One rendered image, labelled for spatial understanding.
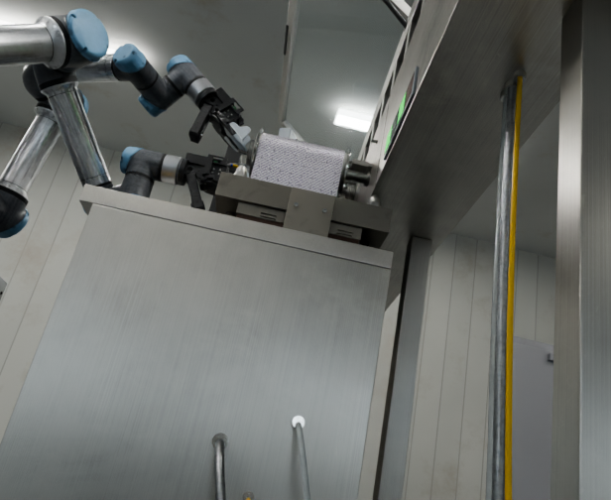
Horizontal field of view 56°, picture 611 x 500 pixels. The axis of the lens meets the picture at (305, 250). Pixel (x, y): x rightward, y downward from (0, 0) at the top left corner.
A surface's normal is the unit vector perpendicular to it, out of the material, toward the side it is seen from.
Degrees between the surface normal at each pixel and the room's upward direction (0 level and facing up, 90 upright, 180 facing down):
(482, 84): 180
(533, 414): 90
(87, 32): 85
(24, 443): 90
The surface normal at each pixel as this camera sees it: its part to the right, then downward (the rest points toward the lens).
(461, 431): 0.14, -0.36
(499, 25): -0.19, 0.90
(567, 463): -0.98, -0.22
